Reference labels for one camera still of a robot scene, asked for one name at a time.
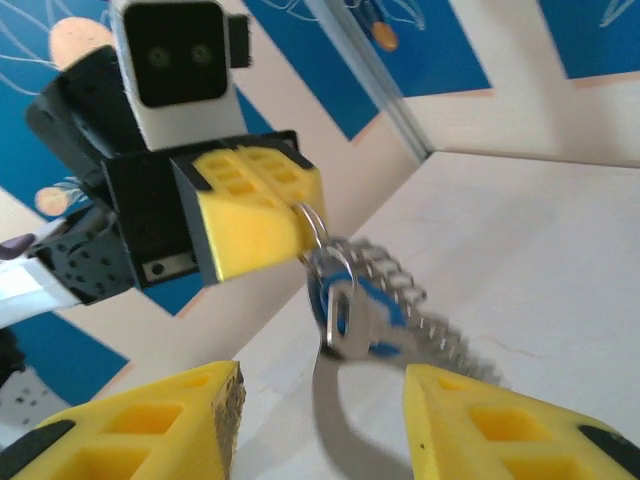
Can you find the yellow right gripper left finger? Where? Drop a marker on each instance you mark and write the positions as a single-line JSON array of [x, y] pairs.
[[125, 440]]

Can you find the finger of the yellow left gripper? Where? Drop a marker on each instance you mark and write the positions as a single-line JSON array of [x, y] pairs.
[[307, 200], [250, 235]]

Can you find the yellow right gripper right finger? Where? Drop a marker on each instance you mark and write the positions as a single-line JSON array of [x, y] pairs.
[[500, 440]]

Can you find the silver key with blue cover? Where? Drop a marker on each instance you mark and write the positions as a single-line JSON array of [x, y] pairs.
[[357, 325]]

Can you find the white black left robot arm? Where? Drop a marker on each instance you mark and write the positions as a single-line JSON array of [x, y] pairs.
[[30, 290]]

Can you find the aluminium frame post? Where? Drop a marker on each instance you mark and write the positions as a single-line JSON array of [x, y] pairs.
[[380, 80]]

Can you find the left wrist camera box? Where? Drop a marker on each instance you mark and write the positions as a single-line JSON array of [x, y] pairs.
[[175, 55]]

